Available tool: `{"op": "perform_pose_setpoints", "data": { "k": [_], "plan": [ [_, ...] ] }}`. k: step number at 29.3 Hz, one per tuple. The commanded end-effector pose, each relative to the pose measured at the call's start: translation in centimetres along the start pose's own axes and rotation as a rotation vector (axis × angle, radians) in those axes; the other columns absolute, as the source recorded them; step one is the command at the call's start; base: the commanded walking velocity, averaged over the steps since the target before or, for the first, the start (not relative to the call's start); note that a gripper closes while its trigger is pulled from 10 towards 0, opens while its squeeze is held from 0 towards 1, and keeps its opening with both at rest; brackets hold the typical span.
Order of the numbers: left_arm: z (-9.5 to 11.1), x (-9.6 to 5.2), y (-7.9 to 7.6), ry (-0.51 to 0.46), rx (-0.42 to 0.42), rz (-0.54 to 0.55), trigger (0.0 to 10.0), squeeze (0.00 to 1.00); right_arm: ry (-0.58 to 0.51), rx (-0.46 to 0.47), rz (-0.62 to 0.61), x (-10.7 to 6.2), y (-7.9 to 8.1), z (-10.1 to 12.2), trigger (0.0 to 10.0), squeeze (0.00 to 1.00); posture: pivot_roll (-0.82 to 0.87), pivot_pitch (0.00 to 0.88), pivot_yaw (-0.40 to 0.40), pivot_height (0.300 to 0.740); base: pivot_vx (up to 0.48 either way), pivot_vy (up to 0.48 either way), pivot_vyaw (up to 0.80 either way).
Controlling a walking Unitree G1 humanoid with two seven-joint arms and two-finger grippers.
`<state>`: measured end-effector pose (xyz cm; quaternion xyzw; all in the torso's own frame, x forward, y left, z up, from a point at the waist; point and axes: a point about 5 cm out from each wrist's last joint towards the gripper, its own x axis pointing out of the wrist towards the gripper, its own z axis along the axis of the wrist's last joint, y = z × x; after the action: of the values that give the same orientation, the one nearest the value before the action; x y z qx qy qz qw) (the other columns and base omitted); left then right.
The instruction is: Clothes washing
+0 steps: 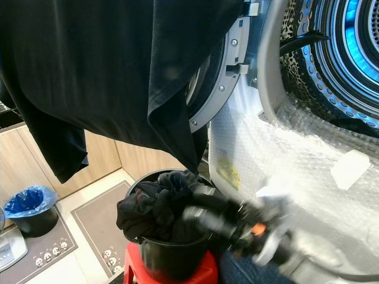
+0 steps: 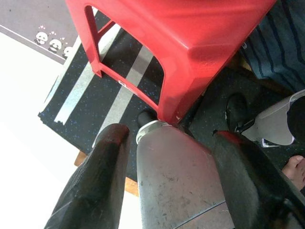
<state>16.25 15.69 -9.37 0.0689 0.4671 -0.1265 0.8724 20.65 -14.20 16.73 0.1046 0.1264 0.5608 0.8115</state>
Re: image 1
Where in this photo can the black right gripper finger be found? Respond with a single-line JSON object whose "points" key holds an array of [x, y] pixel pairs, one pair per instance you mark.
{"points": [[210, 223], [216, 205]]}

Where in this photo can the black shirt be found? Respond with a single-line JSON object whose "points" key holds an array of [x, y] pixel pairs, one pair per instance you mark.
{"points": [[106, 71]]}

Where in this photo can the pile of black clothes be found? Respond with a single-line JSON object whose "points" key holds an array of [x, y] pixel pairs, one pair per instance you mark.
{"points": [[154, 210]]}

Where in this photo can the white front-load washing machine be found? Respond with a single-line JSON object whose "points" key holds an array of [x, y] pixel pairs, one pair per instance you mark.
{"points": [[284, 165]]}

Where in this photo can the yellow warning sticker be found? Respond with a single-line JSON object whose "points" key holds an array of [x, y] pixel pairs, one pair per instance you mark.
{"points": [[228, 172]]}

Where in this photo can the blue denim jeans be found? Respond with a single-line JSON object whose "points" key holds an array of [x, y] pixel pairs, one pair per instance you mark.
{"points": [[249, 272]]}

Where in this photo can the black plastic bucket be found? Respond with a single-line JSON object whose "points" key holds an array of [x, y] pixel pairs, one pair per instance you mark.
{"points": [[169, 263]]}

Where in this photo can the red plastic stool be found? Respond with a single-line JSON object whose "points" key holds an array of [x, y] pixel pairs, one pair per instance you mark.
{"points": [[131, 266]]}

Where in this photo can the white floor scale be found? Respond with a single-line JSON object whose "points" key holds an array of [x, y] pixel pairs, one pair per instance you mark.
{"points": [[10, 251]]}

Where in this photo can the grey round washer door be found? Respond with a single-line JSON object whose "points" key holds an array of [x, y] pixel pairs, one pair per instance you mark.
{"points": [[219, 94]]}

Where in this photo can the grey floor mat with skulls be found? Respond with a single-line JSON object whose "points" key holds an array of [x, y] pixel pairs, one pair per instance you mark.
{"points": [[98, 222], [50, 248]]}

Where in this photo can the black bin with blue bag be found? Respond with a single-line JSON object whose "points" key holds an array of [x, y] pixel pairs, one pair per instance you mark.
{"points": [[29, 210]]}

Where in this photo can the white paper label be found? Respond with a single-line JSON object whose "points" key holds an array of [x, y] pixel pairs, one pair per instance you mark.
{"points": [[350, 169]]}

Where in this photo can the wooden cabinet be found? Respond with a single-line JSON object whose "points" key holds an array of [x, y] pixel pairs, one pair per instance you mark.
{"points": [[29, 160]]}

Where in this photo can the leopard print cloth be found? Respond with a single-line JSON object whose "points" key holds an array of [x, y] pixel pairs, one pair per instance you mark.
{"points": [[296, 71]]}

